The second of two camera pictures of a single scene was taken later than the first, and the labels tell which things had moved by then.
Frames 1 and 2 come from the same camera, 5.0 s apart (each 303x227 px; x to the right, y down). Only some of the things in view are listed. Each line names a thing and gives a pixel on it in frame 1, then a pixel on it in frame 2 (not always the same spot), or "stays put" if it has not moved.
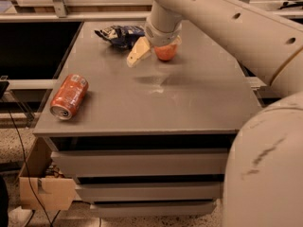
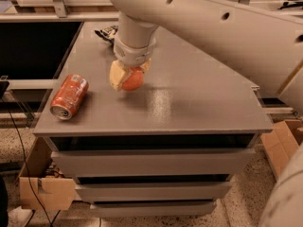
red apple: x=167 y=52 → x=134 y=80
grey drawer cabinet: x=152 y=139 stays put
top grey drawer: x=143 y=162 stays put
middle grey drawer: x=116 y=192 stays put
